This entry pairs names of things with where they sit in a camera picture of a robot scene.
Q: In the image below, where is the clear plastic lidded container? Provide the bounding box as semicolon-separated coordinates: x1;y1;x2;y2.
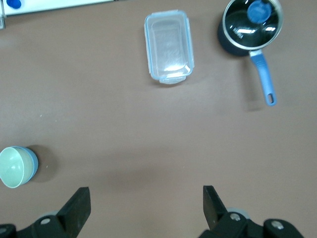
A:
144;9;195;85

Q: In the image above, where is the glass lid blue knob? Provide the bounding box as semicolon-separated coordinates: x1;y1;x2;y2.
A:
222;0;284;49

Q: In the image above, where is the brown table cover mat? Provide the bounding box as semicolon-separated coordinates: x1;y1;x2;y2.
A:
0;0;317;238

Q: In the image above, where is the black saucepan blue handle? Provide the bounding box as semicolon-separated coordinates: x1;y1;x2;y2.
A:
217;0;284;107

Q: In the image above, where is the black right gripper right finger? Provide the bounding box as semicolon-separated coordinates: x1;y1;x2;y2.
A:
198;185;266;238

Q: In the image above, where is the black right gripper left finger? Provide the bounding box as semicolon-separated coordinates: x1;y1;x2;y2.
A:
17;186;91;238

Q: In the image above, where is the white table edge rail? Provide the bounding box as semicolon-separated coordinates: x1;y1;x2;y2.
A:
0;0;120;17

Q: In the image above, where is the pale green bowl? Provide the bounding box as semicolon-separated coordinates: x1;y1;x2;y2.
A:
0;146;34;189

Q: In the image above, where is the metal table edge bracket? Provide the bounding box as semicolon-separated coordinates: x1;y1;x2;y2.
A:
0;3;6;30

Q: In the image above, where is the blue bowl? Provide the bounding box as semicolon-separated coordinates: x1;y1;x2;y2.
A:
14;146;39;183

